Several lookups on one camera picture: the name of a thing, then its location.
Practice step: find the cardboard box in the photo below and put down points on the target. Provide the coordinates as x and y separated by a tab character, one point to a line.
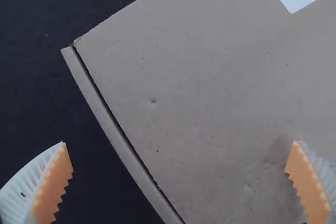
210	77

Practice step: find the black mat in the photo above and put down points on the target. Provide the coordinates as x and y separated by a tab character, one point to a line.
31	51

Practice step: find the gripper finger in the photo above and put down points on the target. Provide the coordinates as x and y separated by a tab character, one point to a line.
312	190
34	190

